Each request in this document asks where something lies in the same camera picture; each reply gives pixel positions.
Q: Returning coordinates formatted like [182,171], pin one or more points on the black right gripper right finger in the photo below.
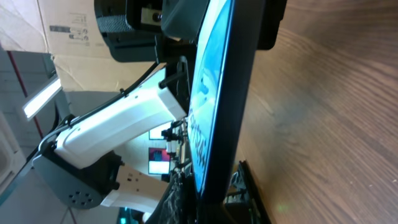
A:
[244,202]

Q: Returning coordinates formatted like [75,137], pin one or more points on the blue Samsung Galaxy smartphone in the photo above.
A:
[226,47]

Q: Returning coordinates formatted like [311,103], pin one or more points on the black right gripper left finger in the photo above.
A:
[178,204]

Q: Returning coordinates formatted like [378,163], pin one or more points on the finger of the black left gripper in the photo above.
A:
[273,14]
[182,18]

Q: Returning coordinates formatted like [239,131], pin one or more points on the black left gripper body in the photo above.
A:
[132,31]

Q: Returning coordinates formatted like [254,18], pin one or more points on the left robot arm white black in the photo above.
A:
[77,160]

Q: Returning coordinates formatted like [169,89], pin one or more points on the cardboard box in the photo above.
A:
[67,30]

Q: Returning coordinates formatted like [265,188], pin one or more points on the ceiling light panel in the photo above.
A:
[40,98]

